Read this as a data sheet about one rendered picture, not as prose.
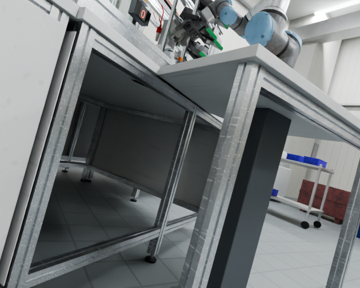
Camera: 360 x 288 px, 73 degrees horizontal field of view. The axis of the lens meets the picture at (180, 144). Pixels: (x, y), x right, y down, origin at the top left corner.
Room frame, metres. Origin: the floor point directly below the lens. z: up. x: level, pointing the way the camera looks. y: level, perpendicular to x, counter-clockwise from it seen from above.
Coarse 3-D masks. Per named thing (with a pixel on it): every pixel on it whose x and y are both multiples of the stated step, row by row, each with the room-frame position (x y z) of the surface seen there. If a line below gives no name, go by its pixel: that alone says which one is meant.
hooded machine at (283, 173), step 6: (282, 156) 5.40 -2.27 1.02; (282, 162) 5.39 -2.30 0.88; (282, 168) 5.34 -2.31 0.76; (288, 168) 5.50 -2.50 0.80; (282, 174) 5.37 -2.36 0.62; (288, 174) 5.47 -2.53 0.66; (276, 180) 5.29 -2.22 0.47; (282, 180) 5.40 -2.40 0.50; (288, 180) 5.50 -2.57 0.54; (276, 186) 5.32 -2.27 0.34; (282, 186) 5.43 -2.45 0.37; (282, 192) 5.45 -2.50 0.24; (270, 198) 5.29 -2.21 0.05
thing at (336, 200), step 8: (304, 184) 5.07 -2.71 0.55; (312, 184) 4.97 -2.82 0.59; (320, 184) 4.87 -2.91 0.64; (304, 192) 5.04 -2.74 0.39; (320, 192) 4.84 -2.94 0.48; (328, 192) 4.75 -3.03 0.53; (336, 192) 4.66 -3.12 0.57; (344, 192) 4.57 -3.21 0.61; (304, 200) 5.01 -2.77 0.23; (320, 200) 4.81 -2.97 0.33; (328, 200) 4.72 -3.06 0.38; (336, 200) 4.63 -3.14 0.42; (344, 200) 4.55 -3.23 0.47; (328, 208) 4.70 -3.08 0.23; (336, 208) 4.61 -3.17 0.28; (344, 208) 4.52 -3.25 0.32; (336, 216) 4.59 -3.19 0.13; (344, 216) 4.50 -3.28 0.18
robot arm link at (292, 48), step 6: (288, 36) 0.94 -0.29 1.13; (294, 36) 0.96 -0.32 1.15; (288, 42) 0.94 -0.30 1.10; (294, 42) 0.96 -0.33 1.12; (300, 42) 0.98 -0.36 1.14; (288, 48) 0.94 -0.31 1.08; (294, 48) 0.96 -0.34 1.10; (300, 48) 0.99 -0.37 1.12; (282, 54) 0.95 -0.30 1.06; (288, 54) 0.96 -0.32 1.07; (294, 54) 0.97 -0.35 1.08; (282, 60) 0.96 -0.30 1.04; (288, 60) 0.96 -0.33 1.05; (294, 60) 0.98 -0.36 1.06
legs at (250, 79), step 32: (256, 64) 0.55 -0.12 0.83; (256, 96) 0.56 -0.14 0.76; (288, 96) 0.64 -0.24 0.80; (224, 128) 0.57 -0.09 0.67; (256, 128) 0.94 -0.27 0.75; (288, 128) 0.99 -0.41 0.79; (224, 160) 0.55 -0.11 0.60; (256, 160) 0.91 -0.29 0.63; (224, 192) 0.56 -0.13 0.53; (256, 192) 0.94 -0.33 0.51; (352, 192) 1.04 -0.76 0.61; (224, 224) 0.96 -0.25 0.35; (256, 224) 0.97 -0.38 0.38; (352, 224) 1.02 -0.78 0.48; (192, 256) 0.57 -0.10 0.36; (224, 256) 0.93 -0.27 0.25
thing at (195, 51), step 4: (184, 32) 1.61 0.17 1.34; (176, 40) 1.64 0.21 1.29; (180, 44) 1.70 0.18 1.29; (188, 44) 1.57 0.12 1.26; (188, 48) 1.58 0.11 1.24; (192, 48) 1.54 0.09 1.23; (196, 48) 1.53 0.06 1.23; (192, 52) 1.65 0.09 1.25; (196, 52) 1.52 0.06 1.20; (200, 52) 1.50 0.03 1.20; (200, 56) 1.55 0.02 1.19; (204, 56) 1.55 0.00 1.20
